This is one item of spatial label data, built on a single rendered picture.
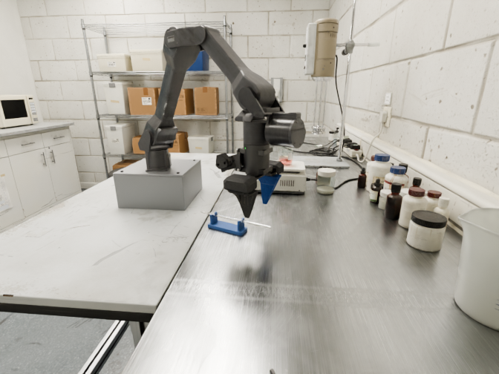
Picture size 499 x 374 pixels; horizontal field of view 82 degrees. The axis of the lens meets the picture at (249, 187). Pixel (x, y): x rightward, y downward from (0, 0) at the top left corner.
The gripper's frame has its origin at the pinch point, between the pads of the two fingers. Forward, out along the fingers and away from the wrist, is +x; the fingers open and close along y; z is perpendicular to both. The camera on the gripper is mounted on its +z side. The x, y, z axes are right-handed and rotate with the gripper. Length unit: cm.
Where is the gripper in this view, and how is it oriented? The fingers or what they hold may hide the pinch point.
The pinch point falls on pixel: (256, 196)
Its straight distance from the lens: 65.6
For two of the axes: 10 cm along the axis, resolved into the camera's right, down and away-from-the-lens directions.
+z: -8.8, -1.4, 4.5
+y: -4.7, 2.8, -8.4
